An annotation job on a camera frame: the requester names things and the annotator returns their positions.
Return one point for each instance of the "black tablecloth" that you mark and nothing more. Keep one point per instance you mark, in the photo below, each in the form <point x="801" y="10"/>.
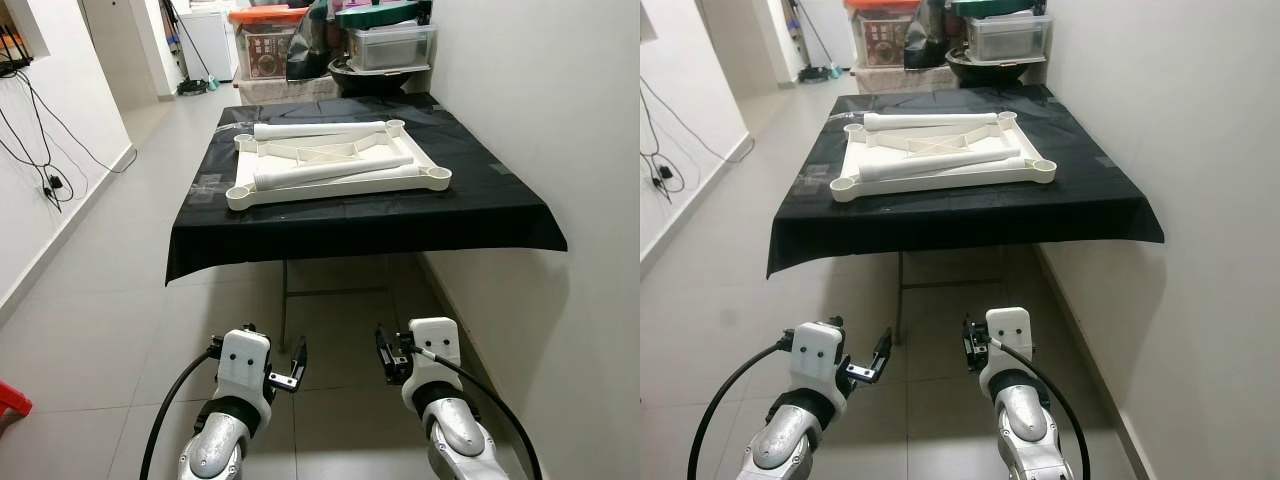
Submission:
<point x="1000" y="215"/>
<point x="400" y="220"/>

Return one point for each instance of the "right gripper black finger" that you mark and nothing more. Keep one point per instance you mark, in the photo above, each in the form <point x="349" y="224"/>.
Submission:
<point x="969" y="335"/>
<point x="384" y="345"/>

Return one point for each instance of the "storage box with orange lid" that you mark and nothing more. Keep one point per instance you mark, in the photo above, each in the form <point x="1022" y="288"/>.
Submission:
<point x="265" y="50"/>
<point x="880" y="40"/>

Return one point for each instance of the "black power adapter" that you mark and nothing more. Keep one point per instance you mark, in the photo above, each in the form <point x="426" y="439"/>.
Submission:
<point x="55" y="184"/>
<point x="663" y="172"/>

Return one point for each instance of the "black round basin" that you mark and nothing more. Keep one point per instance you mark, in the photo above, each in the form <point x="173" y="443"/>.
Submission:
<point x="370" y="82"/>
<point x="985" y="72"/>

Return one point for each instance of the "clear plastic storage box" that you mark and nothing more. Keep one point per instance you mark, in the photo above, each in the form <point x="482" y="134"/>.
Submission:
<point x="1005" y="38"/>
<point x="390" y="48"/>

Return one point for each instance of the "white appliance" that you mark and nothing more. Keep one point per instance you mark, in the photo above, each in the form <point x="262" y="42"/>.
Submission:
<point x="825" y="35"/>
<point x="212" y="45"/>

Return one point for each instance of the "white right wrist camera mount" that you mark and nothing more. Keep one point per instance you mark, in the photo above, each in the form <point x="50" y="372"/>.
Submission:
<point x="433" y="350"/>
<point x="1008" y="335"/>

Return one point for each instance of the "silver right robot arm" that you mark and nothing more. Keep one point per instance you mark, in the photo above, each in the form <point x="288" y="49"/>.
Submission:
<point x="455" y="430"/>
<point x="1025" y="425"/>

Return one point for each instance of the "black plastic bag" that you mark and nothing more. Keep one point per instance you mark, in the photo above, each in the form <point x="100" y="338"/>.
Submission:
<point x="925" y="45"/>
<point x="310" y="50"/>

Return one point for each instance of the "floor mop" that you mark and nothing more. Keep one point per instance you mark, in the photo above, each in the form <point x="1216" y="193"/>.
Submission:
<point x="195" y="88"/>
<point x="815" y="74"/>

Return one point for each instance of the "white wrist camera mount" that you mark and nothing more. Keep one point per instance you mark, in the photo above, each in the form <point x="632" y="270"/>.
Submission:
<point x="433" y="350"/>
<point x="1008" y="335"/>
<point x="818" y="360"/>
<point x="243" y="365"/>

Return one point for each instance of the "patterned beige bench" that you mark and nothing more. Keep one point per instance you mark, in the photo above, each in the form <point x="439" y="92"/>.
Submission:
<point x="280" y="90"/>
<point x="895" y="80"/>

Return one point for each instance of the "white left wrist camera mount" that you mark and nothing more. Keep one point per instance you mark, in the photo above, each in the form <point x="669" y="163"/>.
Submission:
<point x="818" y="360"/>
<point x="243" y="365"/>

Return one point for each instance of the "metal folding table frame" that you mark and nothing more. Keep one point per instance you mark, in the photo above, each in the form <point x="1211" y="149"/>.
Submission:
<point x="284" y="310"/>
<point x="899" y="300"/>

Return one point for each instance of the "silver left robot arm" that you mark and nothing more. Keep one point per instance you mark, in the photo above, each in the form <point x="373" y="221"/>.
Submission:
<point x="215" y="445"/>
<point x="785" y="445"/>

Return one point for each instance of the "clear plastic wrap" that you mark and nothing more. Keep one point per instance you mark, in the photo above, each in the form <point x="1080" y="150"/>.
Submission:
<point x="845" y="121"/>
<point x="232" y="130"/>

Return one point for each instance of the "dark green round lid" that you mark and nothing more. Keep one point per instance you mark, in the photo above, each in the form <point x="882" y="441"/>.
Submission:
<point x="990" y="8"/>
<point x="375" y="15"/>

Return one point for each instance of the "red plastic stool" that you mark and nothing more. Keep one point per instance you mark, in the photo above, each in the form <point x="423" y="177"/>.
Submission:
<point x="12" y="402"/>

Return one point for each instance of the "white plastic children table top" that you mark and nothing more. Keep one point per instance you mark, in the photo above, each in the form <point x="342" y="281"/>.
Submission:
<point x="345" y="152"/>
<point x="950" y="143"/>

